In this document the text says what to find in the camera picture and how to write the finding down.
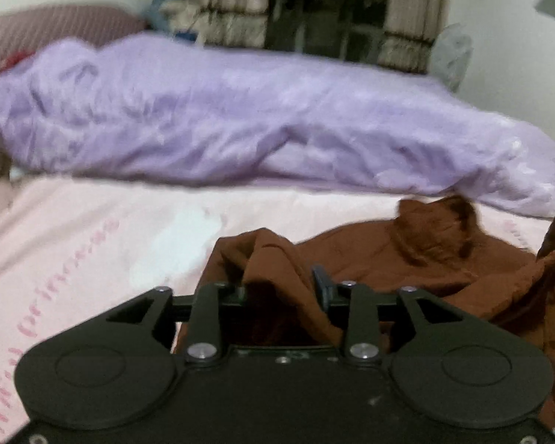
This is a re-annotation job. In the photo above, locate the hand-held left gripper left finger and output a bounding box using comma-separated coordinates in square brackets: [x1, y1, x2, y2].
[105, 282, 249, 364]

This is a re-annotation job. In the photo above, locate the blue and cream cloth pile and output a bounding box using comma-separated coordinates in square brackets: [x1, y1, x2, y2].
[145, 0, 205, 40]

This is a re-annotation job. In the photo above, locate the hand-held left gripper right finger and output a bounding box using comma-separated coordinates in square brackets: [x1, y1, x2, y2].
[311, 265, 469, 364]

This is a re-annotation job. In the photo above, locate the pink bed sheet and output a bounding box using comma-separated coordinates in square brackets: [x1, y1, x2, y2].
[0, 173, 555, 444]

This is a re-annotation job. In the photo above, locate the beige patterned curtain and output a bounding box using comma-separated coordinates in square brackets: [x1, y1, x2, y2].
[173, 0, 270, 50]
[377, 0, 457, 75]

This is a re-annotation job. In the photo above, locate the purple duvet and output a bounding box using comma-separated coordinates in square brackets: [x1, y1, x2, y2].
[0, 37, 555, 221]

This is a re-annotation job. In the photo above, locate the brown padded jacket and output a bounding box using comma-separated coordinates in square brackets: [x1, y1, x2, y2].
[172, 194, 555, 432]

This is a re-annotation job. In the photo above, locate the covered standing fan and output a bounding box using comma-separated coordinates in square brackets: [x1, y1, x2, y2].
[427, 23, 473, 94]

